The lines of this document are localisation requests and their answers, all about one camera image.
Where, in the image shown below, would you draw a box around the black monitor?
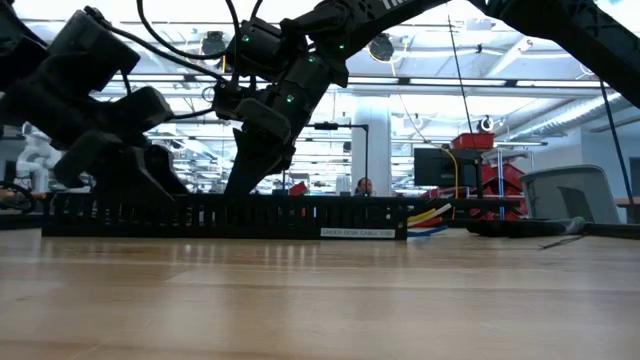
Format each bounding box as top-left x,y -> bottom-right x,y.
413,147 -> 484,190

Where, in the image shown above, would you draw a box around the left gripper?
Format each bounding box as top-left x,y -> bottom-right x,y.
0,54 -> 190,202

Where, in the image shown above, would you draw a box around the red storage bin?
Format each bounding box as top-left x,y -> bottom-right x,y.
451,132 -> 496,152

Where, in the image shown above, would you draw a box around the yellow hanging cable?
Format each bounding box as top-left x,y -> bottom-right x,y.
439,146 -> 460,221

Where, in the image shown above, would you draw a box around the black raceway cover strip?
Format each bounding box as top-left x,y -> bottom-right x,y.
407,197 -> 521,212

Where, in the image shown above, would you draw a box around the white robot figure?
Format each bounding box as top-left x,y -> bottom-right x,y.
14,124 -> 64,191

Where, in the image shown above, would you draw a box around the silver ventilation duct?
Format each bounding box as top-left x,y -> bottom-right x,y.
509,92 -> 626,142

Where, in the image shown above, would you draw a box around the black arm base cable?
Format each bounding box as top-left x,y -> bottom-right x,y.
0,180 -> 37,214

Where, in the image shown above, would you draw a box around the stack of red bins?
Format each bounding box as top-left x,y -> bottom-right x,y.
480,163 -> 529,221

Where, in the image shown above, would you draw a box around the black slotted cable raceway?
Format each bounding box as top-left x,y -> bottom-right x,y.
42,193 -> 409,241

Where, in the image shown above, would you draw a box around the black aluminium frame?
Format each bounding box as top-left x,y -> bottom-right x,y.
0,212 -> 640,242

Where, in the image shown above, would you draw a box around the black camera stand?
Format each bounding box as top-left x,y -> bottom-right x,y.
282,121 -> 370,197

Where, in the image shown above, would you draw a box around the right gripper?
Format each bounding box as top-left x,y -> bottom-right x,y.
224,64 -> 349,197

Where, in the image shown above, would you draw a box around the black zip tie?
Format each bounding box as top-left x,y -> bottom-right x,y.
537,234 -> 586,251

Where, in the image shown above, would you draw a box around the white cable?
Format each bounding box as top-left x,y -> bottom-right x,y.
414,202 -> 453,222

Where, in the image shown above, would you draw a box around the white pillar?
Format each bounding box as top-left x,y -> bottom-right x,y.
351,96 -> 393,197

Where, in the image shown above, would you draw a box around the black ceiling cable reel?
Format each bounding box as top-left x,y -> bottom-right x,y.
368,32 -> 396,63
201,30 -> 230,59

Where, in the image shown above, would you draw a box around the long ceiling light bar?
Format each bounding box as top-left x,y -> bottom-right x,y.
94,73 -> 611,89

